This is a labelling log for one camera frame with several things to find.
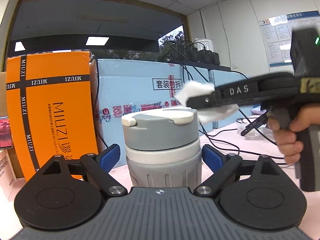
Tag black power strip with chargers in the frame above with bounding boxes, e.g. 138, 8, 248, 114
167, 40, 231, 72

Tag black device on stand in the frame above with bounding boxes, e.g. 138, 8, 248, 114
239, 110, 271, 136

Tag wall notice board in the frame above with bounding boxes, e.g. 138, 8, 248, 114
259, 11, 319, 68

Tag grey white lidded container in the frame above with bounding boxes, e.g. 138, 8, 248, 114
121, 107, 202, 190

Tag white cleaning cloth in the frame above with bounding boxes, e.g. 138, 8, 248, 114
175, 81, 239, 124

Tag orange MIUZI box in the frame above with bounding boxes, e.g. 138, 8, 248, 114
6, 51, 98, 180

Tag white small printed box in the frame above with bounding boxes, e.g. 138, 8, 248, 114
0, 150, 16, 200

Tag phone with red screen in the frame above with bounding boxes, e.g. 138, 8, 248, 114
0, 116, 13, 150

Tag person's bare hand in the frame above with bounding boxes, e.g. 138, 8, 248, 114
268, 103, 320, 164

